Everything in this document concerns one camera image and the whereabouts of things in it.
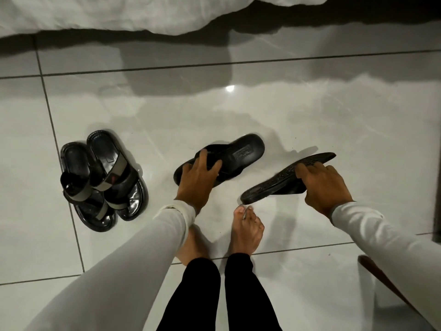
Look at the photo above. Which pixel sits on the person's left hand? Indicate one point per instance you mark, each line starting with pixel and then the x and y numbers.
pixel 193 185

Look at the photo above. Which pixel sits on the person's right hand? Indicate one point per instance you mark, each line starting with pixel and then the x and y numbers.
pixel 325 189

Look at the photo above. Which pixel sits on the person's left thumb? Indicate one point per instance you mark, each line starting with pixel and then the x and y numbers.
pixel 214 169

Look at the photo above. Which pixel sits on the person's right fingers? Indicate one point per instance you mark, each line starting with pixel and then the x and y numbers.
pixel 302 170

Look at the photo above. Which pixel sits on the black flip-flop sandal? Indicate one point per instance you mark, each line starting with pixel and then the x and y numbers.
pixel 275 184
pixel 241 153

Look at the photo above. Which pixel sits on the person's left forearm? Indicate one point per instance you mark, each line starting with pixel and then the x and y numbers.
pixel 124 272

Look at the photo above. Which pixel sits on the person's right forearm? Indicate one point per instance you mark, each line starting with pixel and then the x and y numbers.
pixel 389 244

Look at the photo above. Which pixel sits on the person's right foot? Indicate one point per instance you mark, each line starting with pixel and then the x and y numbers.
pixel 246 232

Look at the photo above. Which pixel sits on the person's foot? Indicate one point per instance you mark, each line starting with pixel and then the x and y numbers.
pixel 194 246
pixel 246 232

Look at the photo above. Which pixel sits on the person's left foot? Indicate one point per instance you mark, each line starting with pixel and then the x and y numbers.
pixel 194 246

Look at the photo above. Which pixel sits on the person's right leg black trousers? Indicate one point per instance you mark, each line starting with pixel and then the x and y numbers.
pixel 249 296

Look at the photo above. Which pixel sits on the person's leg black trousers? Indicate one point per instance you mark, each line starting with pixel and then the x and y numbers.
pixel 193 299
pixel 249 296

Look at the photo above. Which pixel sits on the person's left leg black trousers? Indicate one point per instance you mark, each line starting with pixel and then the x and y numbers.
pixel 193 299

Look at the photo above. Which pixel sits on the brown wooden furniture piece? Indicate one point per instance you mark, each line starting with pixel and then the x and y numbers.
pixel 382 275

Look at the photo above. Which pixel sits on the white bed sheet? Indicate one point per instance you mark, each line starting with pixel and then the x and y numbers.
pixel 137 12

